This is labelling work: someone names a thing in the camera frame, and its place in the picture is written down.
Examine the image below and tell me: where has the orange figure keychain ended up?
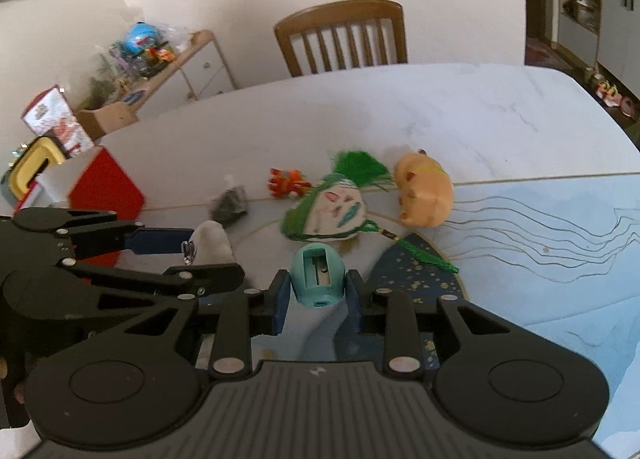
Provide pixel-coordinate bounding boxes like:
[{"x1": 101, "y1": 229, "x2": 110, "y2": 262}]
[{"x1": 268, "y1": 169, "x2": 312, "y2": 199}]

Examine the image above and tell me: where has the yellow lidded tissue container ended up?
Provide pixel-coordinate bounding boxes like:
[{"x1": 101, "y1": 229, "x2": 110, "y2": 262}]
[{"x1": 1, "y1": 135, "x2": 66, "y2": 207}]

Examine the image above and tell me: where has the bag of black beads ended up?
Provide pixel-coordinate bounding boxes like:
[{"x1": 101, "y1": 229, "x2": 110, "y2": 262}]
[{"x1": 209, "y1": 175, "x2": 248, "y2": 228}]

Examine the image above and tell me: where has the white wooden sideboard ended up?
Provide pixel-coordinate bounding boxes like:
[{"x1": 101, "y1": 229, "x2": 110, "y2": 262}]
[{"x1": 74, "y1": 29, "x2": 237, "y2": 141}]

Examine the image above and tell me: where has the white tooth shaped toy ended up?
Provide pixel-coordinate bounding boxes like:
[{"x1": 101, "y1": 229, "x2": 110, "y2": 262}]
[{"x1": 181, "y1": 221, "x2": 235, "y2": 266}]

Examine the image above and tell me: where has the red and white cardboard box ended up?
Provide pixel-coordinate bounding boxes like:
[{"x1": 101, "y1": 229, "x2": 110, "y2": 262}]
[{"x1": 1, "y1": 147, "x2": 145, "y2": 269}]

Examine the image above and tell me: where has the teal pencil sharpener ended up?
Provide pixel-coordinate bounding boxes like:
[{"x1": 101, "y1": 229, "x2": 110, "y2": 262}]
[{"x1": 290, "y1": 242, "x2": 345, "y2": 309}]

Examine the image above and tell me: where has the orange spotted cat toy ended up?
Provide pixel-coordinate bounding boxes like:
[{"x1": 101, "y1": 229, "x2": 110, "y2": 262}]
[{"x1": 394, "y1": 150, "x2": 454, "y2": 228}]

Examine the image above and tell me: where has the green haired face plush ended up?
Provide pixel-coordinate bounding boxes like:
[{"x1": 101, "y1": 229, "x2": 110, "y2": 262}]
[{"x1": 280, "y1": 150, "x2": 459, "y2": 274}]

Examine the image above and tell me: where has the wooden slatted chair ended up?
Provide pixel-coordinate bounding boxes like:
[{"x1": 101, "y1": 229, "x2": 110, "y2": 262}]
[{"x1": 273, "y1": 0, "x2": 408, "y2": 78}]

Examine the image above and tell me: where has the printed red white bag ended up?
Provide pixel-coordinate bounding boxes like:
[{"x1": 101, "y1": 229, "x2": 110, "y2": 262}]
[{"x1": 22, "y1": 86, "x2": 94, "y2": 157}]

